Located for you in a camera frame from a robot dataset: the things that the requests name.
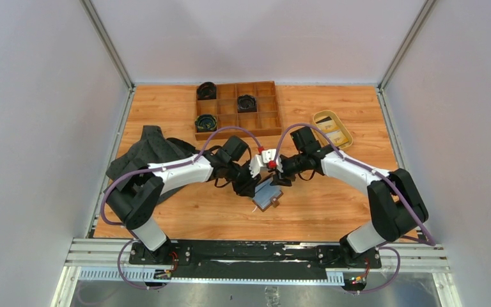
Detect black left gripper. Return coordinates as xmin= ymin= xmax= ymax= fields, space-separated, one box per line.
xmin=224 ymin=160 xmax=261 ymax=198

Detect brown leather card holder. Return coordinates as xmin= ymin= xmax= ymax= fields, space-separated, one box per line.
xmin=252 ymin=178 xmax=283 ymax=212

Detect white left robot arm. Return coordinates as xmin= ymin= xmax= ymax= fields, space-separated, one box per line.
xmin=103 ymin=136 xmax=261 ymax=264

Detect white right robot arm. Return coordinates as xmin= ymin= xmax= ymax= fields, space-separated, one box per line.
xmin=261 ymin=123 xmax=435 ymax=267

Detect credit cards in tray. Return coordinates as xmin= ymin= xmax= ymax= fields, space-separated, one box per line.
xmin=316 ymin=116 xmax=349 ymax=146

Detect yellow oval card tray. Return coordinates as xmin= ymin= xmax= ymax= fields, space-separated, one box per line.
xmin=311 ymin=110 xmax=354 ymax=149

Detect black-green coiled belt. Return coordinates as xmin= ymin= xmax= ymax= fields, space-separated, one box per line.
xmin=194 ymin=114 xmax=217 ymax=133

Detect black coiled belt middle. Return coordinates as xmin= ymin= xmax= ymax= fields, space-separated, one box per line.
xmin=237 ymin=94 xmax=257 ymax=113

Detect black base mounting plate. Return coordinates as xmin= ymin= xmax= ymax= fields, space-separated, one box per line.
xmin=127 ymin=240 xmax=382 ymax=280

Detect dark grey dotted cloth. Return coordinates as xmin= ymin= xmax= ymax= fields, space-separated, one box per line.
xmin=105 ymin=125 xmax=199 ymax=180

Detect black coiled belt top-left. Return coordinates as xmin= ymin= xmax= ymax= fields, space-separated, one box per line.
xmin=196 ymin=82 xmax=217 ymax=100

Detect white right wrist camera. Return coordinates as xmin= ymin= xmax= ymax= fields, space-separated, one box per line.
xmin=267 ymin=148 xmax=283 ymax=173

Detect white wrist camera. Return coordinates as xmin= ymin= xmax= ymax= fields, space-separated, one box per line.
xmin=267 ymin=148 xmax=283 ymax=173
xmin=249 ymin=150 xmax=269 ymax=177

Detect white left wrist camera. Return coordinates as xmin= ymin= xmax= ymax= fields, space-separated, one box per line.
xmin=249 ymin=150 xmax=269 ymax=177

